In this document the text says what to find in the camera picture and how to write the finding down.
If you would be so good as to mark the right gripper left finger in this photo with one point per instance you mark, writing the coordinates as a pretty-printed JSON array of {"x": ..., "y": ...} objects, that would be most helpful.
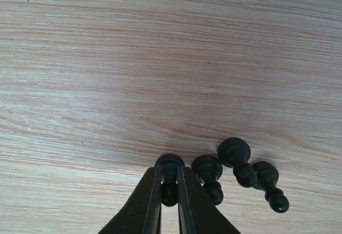
[{"x": 142, "y": 211}]

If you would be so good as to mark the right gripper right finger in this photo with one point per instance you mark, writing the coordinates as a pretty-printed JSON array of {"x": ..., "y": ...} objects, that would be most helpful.
[{"x": 196, "y": 212}]

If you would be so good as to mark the black chess pawn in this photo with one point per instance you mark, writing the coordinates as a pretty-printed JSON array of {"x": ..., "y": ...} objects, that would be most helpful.
[
  {"x": 235, "y": 153},
  {"x": 267, "y": 177},
  {"x": 169, "y": 164},
  {"x": 208, "y": 170}
]

